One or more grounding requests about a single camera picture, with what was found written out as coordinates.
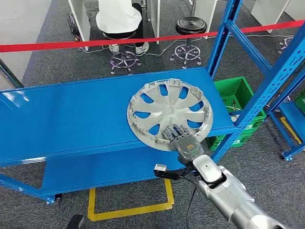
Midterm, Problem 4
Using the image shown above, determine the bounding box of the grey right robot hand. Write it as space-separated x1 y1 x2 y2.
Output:
163 124 205 166

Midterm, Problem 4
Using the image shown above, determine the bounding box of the grey plastic wheel hubcap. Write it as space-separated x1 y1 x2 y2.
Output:
127 78 214 152

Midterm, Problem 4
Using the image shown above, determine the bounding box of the green plastic crate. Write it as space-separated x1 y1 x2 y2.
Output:
205 76 267 152

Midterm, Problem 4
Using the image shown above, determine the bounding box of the black round stool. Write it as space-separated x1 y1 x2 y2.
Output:
102 31 142 75
169 16 208 70

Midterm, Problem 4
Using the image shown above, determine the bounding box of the person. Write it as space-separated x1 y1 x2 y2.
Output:
96 0 150 55

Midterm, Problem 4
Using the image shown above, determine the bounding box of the chrome stool base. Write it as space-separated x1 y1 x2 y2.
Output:
277 36 294 54

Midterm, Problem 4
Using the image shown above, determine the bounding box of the red barrier tape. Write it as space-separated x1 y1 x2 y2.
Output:
0 19 305 54

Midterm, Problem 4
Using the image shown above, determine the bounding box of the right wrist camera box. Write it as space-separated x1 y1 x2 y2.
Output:
154 164 169 177

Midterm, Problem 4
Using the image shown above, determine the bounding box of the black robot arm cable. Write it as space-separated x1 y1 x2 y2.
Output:
185 175 198 229

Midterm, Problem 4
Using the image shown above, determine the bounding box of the white floor cable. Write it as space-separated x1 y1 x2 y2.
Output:
78 33 296 58

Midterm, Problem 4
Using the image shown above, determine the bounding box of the chrome stanchion post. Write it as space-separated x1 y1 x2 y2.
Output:
0 58 24 89

